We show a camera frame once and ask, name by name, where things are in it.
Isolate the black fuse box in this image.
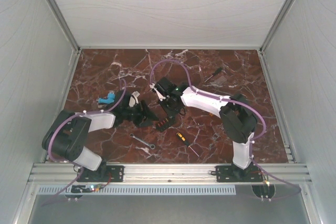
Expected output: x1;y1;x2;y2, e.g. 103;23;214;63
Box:
155;116;175;132

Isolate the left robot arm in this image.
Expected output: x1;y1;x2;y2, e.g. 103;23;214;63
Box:
41;90;159;181

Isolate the blue plastic part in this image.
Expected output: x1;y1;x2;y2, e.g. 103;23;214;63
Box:
98;92;116;104

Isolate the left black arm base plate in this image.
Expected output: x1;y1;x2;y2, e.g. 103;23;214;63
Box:
76;165;125;183

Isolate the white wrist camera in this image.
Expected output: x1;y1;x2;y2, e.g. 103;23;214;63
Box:
129;91;140;108
149;83;166;101

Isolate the silver combination wrench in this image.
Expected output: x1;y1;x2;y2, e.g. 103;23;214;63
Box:
130;133;155;150

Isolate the aluminium front rail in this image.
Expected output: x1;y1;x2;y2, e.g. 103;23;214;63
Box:
28;163;312;185

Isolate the yellow black screwdriver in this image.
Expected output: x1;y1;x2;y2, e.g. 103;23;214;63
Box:
176;132;190;147

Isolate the black handled screwdriver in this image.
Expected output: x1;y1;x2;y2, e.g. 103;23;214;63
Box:
204;67;223;82

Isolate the light blue slotted cable duct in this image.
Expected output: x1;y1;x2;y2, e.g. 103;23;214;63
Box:
36;185;236;196

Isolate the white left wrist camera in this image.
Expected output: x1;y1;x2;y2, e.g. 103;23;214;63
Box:
129;91;140;108

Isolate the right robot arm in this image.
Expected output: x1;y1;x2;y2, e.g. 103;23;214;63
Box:
150;77;257;181

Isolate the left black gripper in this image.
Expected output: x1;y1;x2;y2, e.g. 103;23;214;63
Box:
123;100;160;128

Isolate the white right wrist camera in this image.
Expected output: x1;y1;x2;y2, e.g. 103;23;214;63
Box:
149;83;166;101

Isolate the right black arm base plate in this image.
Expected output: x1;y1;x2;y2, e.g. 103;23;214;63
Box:
211;164;264;183

